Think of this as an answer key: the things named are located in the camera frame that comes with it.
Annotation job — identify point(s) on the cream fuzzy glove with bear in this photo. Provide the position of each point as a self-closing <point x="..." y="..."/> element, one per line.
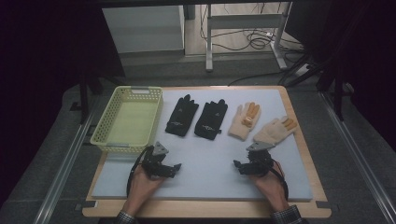
<point x="243" y="123"/>

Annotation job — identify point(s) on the grey cabinet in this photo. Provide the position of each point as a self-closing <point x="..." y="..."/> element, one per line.
<point x="143" y="29"/>

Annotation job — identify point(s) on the metal rail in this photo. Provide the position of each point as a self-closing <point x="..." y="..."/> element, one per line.
<point x="358" y="155"/>
<point x="65" y="168"/>

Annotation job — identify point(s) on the black glove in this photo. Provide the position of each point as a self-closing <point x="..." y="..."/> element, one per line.
<point x="211" y="121"/>
<point x="181" y="116"/>

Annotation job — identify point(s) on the white power strip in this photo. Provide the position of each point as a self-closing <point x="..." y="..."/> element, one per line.
<point x="302" y="70"/>

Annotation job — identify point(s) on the person's right hand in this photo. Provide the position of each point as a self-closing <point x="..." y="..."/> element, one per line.
<point x="272" y="188"/>

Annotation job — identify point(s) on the plain cream fuzzy glove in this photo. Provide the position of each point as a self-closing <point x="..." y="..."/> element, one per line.
<point x="274" y="132"/>

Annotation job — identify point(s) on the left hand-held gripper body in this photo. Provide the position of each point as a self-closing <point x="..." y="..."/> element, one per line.
<point x="155" y="161"/>

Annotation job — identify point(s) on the pale yellow plastic basket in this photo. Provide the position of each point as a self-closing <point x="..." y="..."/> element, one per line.
<point x="134" y="121"/>

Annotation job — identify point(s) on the white foam mat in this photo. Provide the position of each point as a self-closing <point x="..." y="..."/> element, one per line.
<point x="205" y="161"/>

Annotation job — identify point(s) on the black stand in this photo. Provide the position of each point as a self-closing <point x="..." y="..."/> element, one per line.
<point x="337" y="93"/>
<point x="84" y="96"/>

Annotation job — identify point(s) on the dark curtain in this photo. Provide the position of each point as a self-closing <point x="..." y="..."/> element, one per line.
<point x="367" y="56"/>
<point x="40" y="62"/>

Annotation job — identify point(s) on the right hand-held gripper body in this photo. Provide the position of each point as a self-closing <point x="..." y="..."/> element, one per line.
<point x="260" y="161"/>

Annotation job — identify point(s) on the person's left hand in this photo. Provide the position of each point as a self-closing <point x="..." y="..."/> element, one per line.
<point x="141" y="188"/>

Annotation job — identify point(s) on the white desk frame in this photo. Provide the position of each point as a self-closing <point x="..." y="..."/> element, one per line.
<point x="243" y="21"/>

